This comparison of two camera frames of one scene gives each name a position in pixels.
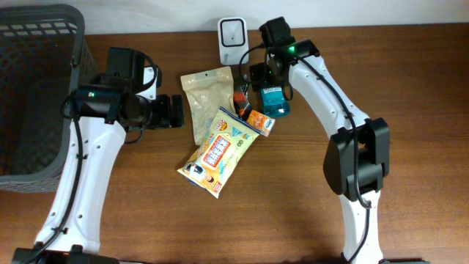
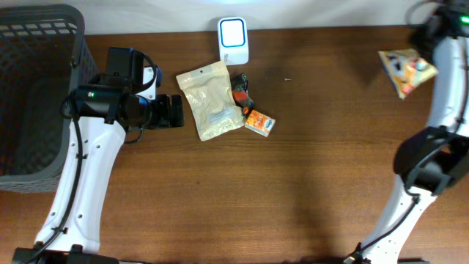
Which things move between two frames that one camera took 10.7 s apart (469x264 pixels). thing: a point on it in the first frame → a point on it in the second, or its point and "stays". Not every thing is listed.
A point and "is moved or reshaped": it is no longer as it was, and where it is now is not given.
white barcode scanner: x=234 y=39 stays
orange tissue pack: x=261 y=122 stays
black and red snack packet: x=242 y=105 is moved or reshaped
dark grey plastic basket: x=44 y=53 stays
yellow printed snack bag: x=222 y=155 → x=406 y=70
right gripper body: x=259 y=73 → x=420 y=40
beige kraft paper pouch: x=208 y=90 stays
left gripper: x=163 y=111 stays
